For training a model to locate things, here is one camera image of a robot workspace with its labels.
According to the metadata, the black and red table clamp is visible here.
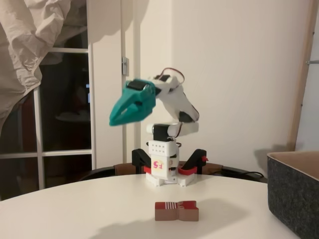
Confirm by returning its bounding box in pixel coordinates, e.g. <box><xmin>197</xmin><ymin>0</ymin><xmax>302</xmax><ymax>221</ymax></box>
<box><xmin>178</xmin><ymin>148</ymin><xmax>209</xmax><ymax>176</ymax></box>
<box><xmin>131</xmin><ymin>148</ymin><xmax>153</xmax><ymax>175</ymax></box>

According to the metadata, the dark wooden chair backrest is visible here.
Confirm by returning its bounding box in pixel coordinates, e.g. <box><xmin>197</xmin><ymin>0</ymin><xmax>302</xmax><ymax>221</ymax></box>
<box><xmin>79</xmin><ymin>163</ymin><xmax>148</xmax><ymax>182</ymax></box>
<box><xmin>178</xmin><ymin>161</ymin><xmax>269</xmax><ymax>185</ymax></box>

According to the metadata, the beige crumpled curtain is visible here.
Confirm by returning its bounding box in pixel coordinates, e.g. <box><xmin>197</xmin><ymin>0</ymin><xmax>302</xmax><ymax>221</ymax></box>
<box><xmin>0</xmin><ymin>0</ymin><xmax>88</xmax><ymax>140</ymax></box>

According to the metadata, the black cable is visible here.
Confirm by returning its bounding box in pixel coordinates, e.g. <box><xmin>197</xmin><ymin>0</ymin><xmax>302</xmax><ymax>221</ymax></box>
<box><xmin>220</xmin><ymin>168</ymin><xmax>265</xmax><ymax>178</ymax></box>

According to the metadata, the wooden block with red top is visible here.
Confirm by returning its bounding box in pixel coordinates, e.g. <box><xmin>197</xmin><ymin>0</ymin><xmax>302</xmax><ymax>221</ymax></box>
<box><xmin>154</xmin><ymin>200</ymin><xmax>200</xmax><ymax>222</ymax></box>

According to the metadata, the yellow note marked F5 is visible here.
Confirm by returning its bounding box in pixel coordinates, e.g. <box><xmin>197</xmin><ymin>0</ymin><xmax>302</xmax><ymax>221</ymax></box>
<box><xmin>151</xmin><ymin>159</ymin><xmax>165</xmax><ymax>179</ymax></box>

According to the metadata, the white glazed door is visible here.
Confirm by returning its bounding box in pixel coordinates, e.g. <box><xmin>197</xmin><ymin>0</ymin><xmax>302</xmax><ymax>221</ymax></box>
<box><xmin>0</xmin><ymin>0</ymin><xmax>125</xmax><ymax>201</ymax></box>

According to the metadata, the wooden framed grey panel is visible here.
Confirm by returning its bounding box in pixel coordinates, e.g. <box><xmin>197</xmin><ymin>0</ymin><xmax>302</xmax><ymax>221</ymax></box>
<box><xmin>289</xmin><ymin>0</ymin><xmax>319</xmax><ymax>152</ymax></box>

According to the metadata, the dark grey felt bin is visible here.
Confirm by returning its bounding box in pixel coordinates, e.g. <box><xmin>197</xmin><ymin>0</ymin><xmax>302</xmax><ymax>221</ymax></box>
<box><xmin>266</xmin><ymin>150</ymin><xmax>319</xmax><ymax>239</ymax></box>

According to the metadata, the metal door hinge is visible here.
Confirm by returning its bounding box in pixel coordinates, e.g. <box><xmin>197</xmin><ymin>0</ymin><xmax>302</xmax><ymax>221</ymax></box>
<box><xmin>121</xmin><ymin>56</ymin><xmax>130</xmax><ymax>77</ymax></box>

